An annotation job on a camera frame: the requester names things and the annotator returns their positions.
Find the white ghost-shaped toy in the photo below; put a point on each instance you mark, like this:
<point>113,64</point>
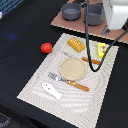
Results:
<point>51,90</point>

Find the small dark grey pot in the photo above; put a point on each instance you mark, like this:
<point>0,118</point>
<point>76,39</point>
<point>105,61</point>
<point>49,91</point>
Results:
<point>72,11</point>

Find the beige woven placemat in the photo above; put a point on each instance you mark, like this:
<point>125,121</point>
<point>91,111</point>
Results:
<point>77,107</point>

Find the yellow butter box toy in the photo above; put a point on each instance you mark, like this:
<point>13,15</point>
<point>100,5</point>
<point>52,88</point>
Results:
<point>101,49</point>

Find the fork with orange handle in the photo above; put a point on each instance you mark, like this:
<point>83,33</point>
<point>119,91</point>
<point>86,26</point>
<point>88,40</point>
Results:
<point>72,83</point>

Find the red toy tomato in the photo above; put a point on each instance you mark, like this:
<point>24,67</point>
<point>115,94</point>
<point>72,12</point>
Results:
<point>46,48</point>

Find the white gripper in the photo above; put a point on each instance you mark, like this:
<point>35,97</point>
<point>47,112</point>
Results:
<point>116,13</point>

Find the large dark grey pot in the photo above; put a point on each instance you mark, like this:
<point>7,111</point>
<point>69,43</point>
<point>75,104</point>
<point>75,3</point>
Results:
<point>93,14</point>

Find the round beige plate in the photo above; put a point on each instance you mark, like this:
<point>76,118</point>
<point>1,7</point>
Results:
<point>73,68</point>

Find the knife with orange handle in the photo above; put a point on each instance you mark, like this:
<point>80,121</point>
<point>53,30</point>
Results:
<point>83,58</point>

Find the orange bread loaf toy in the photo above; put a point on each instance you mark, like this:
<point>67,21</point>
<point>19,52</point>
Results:
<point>76,44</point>

